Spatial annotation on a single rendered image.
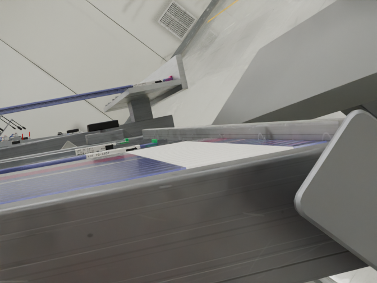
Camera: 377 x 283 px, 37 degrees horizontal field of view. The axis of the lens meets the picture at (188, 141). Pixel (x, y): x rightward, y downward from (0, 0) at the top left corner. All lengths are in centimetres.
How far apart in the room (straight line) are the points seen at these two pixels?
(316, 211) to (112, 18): 835
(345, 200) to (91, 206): 11
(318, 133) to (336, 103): 44
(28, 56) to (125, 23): 150
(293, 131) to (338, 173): 13
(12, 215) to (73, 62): 817
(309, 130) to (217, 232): 10
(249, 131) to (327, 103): 36
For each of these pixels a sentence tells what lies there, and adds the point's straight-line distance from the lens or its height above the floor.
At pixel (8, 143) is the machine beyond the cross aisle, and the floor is 113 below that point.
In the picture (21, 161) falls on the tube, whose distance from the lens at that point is 84.
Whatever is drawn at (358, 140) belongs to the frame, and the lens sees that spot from 23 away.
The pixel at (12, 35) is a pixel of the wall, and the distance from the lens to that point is 847.
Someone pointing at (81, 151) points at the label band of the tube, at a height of 80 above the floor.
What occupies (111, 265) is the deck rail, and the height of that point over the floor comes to 80.
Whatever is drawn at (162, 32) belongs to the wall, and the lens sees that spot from 863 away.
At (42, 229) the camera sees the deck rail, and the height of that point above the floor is 83.
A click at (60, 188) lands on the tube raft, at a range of 29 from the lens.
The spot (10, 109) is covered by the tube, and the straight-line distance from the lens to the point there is 105.
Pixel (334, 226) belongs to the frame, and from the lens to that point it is 23.
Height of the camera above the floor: 85
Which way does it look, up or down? 12 degrees down
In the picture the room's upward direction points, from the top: 54 degrees counter-clockwise
